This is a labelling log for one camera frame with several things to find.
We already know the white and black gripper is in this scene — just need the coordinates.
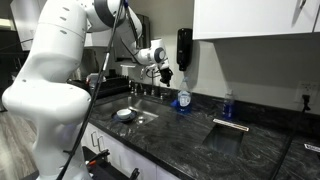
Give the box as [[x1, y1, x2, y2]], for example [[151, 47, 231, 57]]
[[157, 61, 174, 88]]

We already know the chrome sink side handle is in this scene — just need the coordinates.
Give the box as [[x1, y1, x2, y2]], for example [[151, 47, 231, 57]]
[[128, 79, 140, 97]]

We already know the countertop trash chute opening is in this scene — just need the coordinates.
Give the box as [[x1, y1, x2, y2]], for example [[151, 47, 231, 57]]
[[201, 117, 250, 156]]

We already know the steel paper towel dispenser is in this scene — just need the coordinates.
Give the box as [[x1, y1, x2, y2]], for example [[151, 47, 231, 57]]
[[113, 13, 152, 64]]

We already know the chrome gooseneck faucet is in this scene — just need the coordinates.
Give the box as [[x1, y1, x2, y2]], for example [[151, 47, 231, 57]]
[[139, 65, 158, 98]]

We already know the stainless steel sink basin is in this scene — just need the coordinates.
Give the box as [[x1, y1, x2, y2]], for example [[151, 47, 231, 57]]
[[89, 94, 174, 127]]

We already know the white lower cabinet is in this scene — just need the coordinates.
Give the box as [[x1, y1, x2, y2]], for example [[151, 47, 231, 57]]
[[81, 121, 183, 180]]

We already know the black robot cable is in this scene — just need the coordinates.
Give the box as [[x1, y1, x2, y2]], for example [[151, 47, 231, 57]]
[[55, 0, 141, 180]]

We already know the small blue liquid bottle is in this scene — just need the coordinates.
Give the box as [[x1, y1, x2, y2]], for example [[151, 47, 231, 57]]
[[222, 89, 235, 120]]

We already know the black tool with orange tip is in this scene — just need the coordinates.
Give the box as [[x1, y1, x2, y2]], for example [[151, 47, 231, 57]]
[[84, 148, 111, 168]]

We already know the white upper cabinet with handle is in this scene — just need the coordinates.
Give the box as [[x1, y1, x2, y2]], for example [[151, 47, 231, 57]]
[[192, 0, 320, 41]]

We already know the black wall soap dispenser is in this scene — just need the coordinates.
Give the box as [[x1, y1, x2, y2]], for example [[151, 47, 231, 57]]
[[176, 27, 194, 72]]

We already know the white container in rack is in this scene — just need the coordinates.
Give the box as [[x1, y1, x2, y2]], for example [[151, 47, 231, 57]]
[[85, 72, 107, 88]]

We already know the black power plug with cable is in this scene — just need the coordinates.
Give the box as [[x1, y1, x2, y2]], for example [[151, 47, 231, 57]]
[[269, 94, 312, 180]]

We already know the clear dish soap bottle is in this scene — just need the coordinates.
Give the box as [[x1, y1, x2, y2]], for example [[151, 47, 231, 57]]
[[176, 76, 193, 114]]

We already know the black dish rack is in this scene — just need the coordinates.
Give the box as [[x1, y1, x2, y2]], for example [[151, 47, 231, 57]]
[[68, 73, 131, 100]]

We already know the white wall outlet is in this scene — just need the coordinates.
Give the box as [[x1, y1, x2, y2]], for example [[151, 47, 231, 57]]
[[295, 80, 320, 105]]

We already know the white ceramic bowl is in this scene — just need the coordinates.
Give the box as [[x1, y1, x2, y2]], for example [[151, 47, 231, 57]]
[[116, 108, 133, 120]]

